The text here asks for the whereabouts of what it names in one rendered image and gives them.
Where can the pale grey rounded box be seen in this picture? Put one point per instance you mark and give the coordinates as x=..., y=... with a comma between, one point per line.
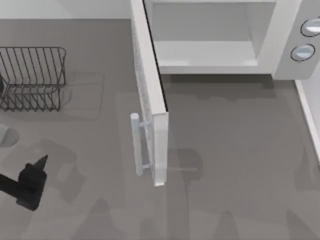
x=8, y=136

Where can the white microwave door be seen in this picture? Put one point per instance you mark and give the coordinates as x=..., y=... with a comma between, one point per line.
x=160, y=140

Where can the pale microwave oven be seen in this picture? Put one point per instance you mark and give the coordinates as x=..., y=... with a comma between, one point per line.
x=282, y=37

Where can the small grey microwave knob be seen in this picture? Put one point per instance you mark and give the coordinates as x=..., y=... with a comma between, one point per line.
x=302, y=52

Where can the large grey microwave knob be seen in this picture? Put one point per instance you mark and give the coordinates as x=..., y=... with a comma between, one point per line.
x=311, y=26

